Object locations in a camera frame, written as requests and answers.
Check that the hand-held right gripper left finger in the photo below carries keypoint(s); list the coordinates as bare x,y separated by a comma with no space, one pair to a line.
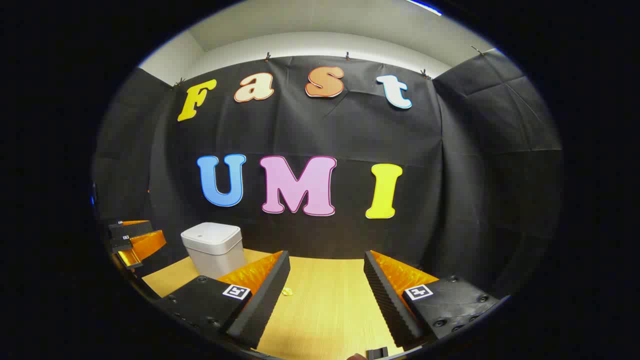
260,310

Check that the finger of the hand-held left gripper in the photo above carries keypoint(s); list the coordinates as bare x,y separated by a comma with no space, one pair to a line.
145,245
130,229

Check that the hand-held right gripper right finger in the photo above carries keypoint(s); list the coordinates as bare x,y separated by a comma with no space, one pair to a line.
390,305

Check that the yellow paper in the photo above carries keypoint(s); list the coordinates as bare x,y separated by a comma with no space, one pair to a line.
287,291

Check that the white desktop garbage bin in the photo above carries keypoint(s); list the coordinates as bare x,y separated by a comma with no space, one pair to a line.
212,250

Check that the black backdrop cloth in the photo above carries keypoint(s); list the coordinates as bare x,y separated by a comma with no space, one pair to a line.
300,130

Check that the ceiling light strip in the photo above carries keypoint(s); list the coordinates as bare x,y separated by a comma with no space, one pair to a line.
425,6

